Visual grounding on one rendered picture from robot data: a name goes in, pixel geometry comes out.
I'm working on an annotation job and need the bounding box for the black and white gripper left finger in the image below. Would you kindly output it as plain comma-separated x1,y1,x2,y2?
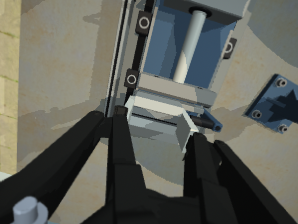
0,95,158,224

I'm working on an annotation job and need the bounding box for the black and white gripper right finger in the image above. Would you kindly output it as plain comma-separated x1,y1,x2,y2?
175,109,298,224

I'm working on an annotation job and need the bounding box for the grey rectangular block with slot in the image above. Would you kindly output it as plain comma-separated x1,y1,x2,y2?
129,91,184,135

